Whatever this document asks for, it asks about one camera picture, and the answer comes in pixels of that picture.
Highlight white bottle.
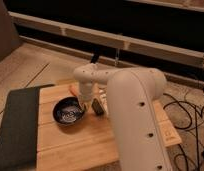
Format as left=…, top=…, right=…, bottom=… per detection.
left=99, top=90, right=108, bottom=113

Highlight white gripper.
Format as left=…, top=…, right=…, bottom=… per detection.
left=78, top=83, right=94, bottom=107

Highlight black cables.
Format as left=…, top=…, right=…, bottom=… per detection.
left=162, top=49, right=204, bottom=171

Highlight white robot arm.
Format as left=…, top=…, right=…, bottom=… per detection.
left=74, top=63, right=172, bottom=171

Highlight small black box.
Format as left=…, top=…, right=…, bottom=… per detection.
left=91, top=98, right=104, bottom=116

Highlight dark grey mat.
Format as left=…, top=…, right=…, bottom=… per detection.
left=0, top=84, right=51, bottom=171

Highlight black furniture leg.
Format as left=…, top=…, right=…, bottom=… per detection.
left=90, top=50, right=100, bottom=64

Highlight wooden board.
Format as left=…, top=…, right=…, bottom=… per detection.
left=37, top=84, right=181, bottom=171

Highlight dark ceramic bowl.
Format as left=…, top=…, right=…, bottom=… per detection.
left=53, top=97, right=86, bottom=125

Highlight white wooden shelf rail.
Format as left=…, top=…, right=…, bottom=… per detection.
left=10, top=12, right=204, bottom=69

